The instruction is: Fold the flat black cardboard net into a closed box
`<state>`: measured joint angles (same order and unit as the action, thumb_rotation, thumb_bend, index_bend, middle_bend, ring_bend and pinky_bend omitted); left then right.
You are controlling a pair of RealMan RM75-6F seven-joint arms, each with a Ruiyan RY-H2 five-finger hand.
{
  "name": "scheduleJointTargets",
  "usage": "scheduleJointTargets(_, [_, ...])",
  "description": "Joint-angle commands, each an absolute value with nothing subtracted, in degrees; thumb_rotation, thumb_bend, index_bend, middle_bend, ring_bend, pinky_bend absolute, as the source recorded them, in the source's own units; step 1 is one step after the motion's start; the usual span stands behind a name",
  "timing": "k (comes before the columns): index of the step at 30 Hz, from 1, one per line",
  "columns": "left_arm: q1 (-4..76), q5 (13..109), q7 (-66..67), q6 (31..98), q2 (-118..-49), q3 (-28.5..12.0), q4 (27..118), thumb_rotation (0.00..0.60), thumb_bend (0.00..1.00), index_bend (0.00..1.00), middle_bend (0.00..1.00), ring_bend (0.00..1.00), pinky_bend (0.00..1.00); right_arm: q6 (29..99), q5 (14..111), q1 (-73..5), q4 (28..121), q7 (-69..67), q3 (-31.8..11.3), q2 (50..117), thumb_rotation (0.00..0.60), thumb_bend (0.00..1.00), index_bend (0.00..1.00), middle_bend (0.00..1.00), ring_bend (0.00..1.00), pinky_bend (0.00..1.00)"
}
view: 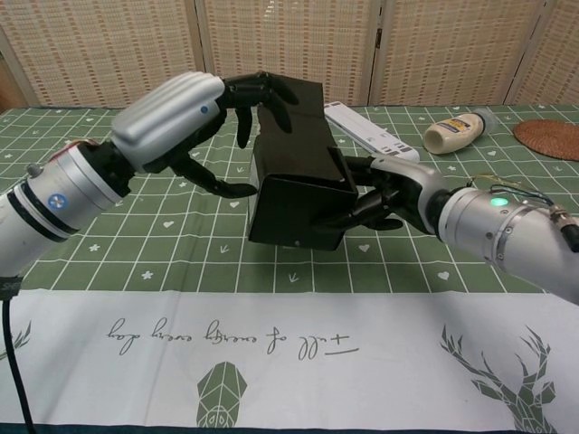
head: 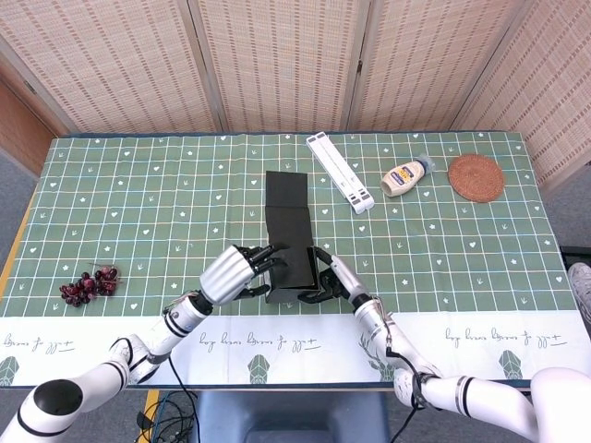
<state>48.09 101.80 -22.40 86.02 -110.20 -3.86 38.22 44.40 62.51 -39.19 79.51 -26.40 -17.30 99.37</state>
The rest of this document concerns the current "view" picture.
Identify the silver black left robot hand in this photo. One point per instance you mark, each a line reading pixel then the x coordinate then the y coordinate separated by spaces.
pixel 163 117

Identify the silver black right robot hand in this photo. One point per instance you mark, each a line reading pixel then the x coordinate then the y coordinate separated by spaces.
pixel 416 185

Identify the black foldable cardboard box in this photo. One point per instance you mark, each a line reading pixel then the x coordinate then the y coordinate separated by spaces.
pixel 298 208

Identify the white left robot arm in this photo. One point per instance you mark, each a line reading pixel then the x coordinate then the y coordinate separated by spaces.
pixel 59 199

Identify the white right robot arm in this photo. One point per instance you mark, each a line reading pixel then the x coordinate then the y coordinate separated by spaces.
pixel 511 235

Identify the mayonnaise squeeze bottle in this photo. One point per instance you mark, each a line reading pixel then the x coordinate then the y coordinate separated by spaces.
pixel 452 133

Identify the white folding plastic stand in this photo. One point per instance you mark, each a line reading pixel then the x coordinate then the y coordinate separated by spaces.
pixel 375 133

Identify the folding bamboo screen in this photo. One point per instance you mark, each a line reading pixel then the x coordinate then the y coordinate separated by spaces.
pixel 113 45

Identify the round woven rattan coaster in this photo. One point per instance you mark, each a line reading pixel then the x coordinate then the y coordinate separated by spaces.
pixel 552 138

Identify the black screen hinge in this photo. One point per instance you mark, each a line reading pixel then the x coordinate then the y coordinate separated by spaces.
pixel 379 37

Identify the green checked tablecloth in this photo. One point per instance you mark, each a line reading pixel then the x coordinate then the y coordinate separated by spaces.
pixel 135 361

